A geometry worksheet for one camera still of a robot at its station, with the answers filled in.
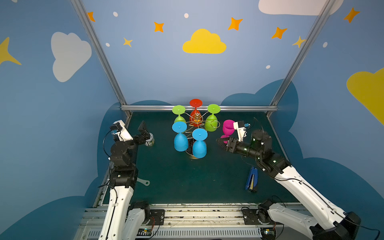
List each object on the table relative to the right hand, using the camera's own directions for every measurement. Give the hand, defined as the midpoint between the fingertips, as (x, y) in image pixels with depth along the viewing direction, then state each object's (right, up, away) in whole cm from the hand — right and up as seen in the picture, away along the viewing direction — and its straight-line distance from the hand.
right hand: (220, 139), depth 69 cm
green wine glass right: (-2, +8, +22) cm, 23 cm away
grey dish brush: (-41, -27, +17) cm, 52 cm away
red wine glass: (-11, +11, +10) cm, 18 cm away
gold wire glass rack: (-15, +8, +15) cm, 23 cm away
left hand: (-40, +7, -1) cm, 41 cm away
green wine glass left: (-21, +16, +14) cm, 29 cm away
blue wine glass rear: (-19, -2, +11) cm, 22 cm away
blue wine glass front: (-9, -5, +8) cm, 13 cm away
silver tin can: (-41, -4, +30) cm, 51 cm away
